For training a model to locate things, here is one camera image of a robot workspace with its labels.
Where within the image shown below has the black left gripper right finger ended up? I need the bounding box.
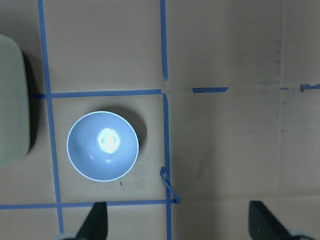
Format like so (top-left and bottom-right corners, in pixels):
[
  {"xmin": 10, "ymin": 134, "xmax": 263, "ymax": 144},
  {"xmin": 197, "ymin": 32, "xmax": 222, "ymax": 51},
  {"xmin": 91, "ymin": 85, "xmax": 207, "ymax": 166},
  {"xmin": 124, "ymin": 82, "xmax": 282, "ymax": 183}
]
[{"xmin": 249, "ymin": 200, "xmax": 293, "ymax": 240}]

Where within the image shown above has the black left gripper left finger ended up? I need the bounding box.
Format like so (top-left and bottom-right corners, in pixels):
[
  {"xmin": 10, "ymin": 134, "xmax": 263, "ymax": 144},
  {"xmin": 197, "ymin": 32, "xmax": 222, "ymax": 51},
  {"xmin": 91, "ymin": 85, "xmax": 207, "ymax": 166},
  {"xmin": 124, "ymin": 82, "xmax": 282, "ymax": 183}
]
[{"xmin": 76, "ymin": 202, "xmax": 108, "ymax": 240}]

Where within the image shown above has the blue bowl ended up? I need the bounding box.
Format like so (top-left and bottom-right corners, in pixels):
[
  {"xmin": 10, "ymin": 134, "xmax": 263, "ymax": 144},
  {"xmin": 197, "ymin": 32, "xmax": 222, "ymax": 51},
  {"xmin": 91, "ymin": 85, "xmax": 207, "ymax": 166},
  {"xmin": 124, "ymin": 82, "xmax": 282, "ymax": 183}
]
[{"xmin": 66, "ymin": 111, "xmax": 140, "ymax": 182}]

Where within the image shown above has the cream chrome toaster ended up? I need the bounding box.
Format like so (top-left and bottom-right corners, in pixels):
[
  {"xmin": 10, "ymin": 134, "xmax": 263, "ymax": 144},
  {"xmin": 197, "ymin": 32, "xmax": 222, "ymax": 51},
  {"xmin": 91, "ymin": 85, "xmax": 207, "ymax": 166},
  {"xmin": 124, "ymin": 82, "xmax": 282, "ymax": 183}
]
[{"xmin": 0, "ymin": 35, "xmax": 30, "ymax": 169}]

